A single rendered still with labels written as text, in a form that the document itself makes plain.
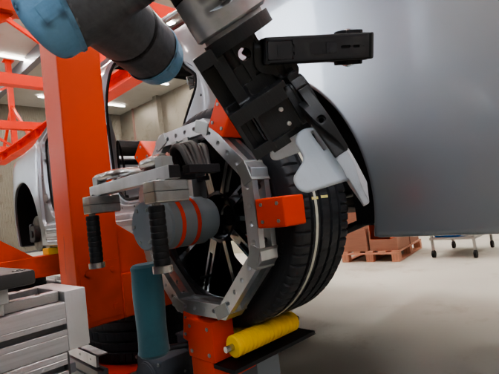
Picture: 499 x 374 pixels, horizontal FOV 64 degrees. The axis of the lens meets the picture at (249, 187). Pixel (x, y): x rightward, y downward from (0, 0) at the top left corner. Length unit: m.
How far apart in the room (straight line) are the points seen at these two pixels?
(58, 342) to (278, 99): 0.49
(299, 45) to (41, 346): 0.54
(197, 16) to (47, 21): 0.13
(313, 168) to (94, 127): 1.26
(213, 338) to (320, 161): 0.84
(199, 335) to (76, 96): 0.93
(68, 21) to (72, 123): 1.15
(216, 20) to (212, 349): 0.93
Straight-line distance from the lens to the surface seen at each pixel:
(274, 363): 1.35
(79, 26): 0.40
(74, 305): 0.70
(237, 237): 1.16
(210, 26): 0.38
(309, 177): 0.38
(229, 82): 0.40
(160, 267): 0.89
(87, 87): 1.60
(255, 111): 0.38
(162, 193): 0.88
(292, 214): 0.91
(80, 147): 1.53
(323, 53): 0.41
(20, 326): 0.68
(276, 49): 0.39
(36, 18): 0.41
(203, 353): 1.20
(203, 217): 1.10
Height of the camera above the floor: 0.87
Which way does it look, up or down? 3 degrees up
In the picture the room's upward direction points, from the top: 7 degrees counter-clockwise
